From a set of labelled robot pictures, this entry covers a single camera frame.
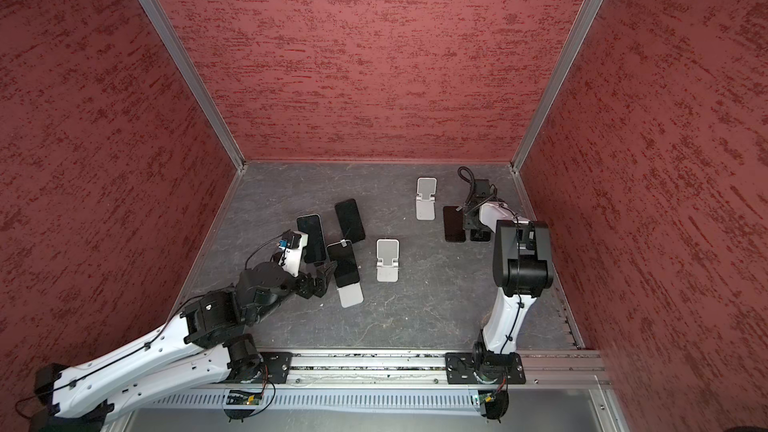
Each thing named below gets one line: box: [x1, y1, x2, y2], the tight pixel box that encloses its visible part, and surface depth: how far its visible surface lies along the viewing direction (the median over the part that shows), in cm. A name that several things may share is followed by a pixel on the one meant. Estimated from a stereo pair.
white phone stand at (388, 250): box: [376, 239, 400, 283], surface depth 90 cm
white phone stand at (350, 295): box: [337, 282, 364, 309], surface depth 86 cm
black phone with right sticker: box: [443, 205, 466, 243], surface depth 105 cm
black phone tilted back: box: [334, 198, 366, 243], surface depth 94 cm
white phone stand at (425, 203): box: [416, 177, 437, 221], surface depth 106 cm
